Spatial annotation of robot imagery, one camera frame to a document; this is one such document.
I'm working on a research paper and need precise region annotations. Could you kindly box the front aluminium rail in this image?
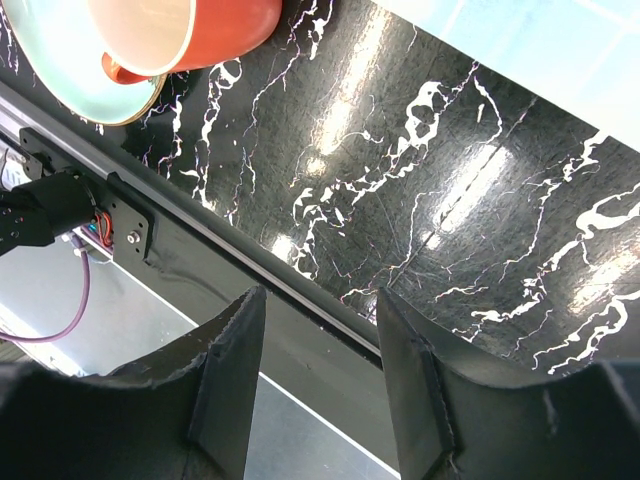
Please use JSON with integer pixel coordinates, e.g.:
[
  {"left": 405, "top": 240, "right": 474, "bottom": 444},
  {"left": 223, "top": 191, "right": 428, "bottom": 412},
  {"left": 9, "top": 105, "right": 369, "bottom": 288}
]
[{"left": 1, "top": 85, "right": 379, "bottom": 356}]

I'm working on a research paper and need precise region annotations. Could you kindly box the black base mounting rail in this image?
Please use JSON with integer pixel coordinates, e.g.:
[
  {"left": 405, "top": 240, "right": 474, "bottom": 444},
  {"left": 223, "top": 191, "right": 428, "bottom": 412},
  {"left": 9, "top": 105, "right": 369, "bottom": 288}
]
[{"left": 19, "top": 128, "right": 399, "bottom": 479}]

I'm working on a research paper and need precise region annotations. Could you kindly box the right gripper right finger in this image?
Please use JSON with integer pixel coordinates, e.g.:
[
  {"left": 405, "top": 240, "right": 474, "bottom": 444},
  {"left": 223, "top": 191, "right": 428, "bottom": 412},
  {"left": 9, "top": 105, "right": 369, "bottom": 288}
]
[{"left": 377, "top": 289, "right": 639, "bottom": 479}]

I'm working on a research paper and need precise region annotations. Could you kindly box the green floral plate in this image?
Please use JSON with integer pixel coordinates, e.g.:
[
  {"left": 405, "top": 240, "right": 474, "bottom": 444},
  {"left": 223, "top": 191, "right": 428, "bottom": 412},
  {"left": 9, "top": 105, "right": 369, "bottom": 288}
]
[{"left": 1, "top": 1, "right": 166, "bottom": 126}]

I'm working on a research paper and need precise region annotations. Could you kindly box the orange mug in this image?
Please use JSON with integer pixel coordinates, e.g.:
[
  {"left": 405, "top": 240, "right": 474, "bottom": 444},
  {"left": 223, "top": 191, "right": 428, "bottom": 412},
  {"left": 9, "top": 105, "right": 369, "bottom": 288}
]
[{"left": 86, "top": 0, "right": 283, "bottom": 85}]

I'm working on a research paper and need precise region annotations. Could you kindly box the blue checked placemat cloth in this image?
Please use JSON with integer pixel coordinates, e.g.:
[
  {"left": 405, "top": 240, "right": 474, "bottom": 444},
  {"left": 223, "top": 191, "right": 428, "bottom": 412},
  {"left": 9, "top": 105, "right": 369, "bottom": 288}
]
[{"left": 380, "top": 0, "right": 639, "bottom": 149}]

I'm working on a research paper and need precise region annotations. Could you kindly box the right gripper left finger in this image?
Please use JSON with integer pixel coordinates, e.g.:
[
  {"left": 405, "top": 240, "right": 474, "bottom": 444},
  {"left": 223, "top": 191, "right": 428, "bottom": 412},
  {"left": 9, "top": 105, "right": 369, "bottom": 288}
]
[{"left": 1, "top": 287, "right": 266, "bottom": 479}]

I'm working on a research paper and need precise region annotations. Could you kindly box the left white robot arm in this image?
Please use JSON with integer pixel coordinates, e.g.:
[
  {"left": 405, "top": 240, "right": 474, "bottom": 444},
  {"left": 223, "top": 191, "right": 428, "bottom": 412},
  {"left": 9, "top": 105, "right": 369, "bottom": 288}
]
[{"left": 1, "top": 173, "right": 96, "bottom": 255}]

